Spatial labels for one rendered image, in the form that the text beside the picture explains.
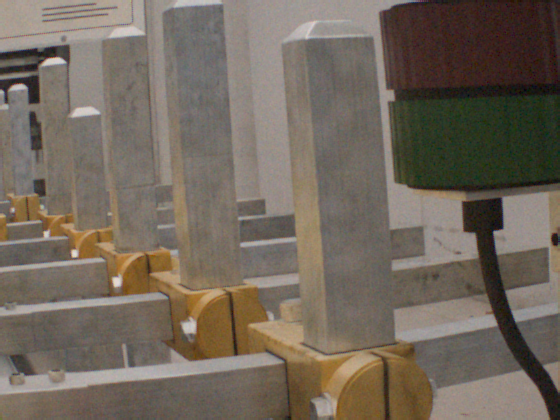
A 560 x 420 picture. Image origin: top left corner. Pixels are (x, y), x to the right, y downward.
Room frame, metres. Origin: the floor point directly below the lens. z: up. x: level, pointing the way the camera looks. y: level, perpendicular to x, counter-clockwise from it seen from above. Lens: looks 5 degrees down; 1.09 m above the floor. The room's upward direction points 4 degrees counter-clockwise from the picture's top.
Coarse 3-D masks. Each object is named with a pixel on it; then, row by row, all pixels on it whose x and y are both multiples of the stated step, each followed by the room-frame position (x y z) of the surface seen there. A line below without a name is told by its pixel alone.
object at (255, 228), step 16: (240, 224) 1.37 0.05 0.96; (256, 224) 1.38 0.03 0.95; (272, 224) 1.38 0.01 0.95; (288, 224) 1.39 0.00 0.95; (16, 240) 1.31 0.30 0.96; (32, 240) 1.30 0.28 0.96; (48, 240) 1.30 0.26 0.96; (64, 240) 1.31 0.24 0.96; (160, 240) 1.34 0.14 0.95; (176, 240) 1.35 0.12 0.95; (240, 240) 1.37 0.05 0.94; (256, 240) 1.38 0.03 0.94; (0, 256) 1.28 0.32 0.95; (16, 256) 1.29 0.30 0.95; (32, 256) 1.29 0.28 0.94; (48, 256) 1.30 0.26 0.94; (64, 256) 1.31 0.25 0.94
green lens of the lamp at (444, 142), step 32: (512, 96) 0.30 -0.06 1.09; (544, 96) 0.30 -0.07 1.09; (416, 128) 0.31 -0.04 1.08; (448, 128) 0.30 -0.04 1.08; (480, 128) 0.30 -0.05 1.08; (512, 128) 0.30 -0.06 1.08; (544, 128) 0.30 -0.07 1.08; (416, 160) 0.31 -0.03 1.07; (448, 160) 0.30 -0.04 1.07; (480, 160) 0.30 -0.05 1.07; (512, 160) 0.30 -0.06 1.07; (544, 160) 0.30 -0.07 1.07
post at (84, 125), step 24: (72, 120) 1.27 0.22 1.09; (96, 120) 1.28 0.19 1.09; (72, 144) 1.27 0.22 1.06; (96, 144) 1.28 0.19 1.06; (72, 168) 1.28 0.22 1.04; (96, 168) 1.28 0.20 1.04; (72, 192) 1.29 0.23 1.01; (96, 192) 1.28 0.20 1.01; (96, 216) 1.28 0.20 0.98; (96, 360) 1.27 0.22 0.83; (120, 360) 1.28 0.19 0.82
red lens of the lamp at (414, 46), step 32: (384, 32) 0.32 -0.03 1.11; (416, 32) 0.31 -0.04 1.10; (448, 32) 0.30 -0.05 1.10; (480, 32) 0.30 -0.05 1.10; (512, 32) 0.30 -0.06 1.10; (544, 32) 0.30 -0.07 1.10; (384, 64) 0.33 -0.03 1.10; (416, 64) 0.31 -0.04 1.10; (448, 64) 0.30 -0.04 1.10; (480, 64) 0.30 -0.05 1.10; (512, 64) 0.30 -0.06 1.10; (544, 64) 0.30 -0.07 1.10
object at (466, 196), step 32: (448, 0) 0.30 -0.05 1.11; (480, 0) 0.30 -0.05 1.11; (512, 0) 0.30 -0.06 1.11; (544, 0) 0.30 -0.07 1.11; (416, 96) 0.31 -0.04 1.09; (448, 96) 0.30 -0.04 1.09; (480, 96) 0.30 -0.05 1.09; (416, 192) 0.33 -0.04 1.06; (448, 192) 0.31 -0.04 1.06; (480, 192) 0.31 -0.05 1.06; (512, 192) 0.31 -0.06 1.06; (480, 224) 0.32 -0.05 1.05; (480, 256) 0.32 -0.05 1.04; (512, 320) 0.32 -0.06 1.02; (512, 352) 0.33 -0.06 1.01; (544, 384) 0.33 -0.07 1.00
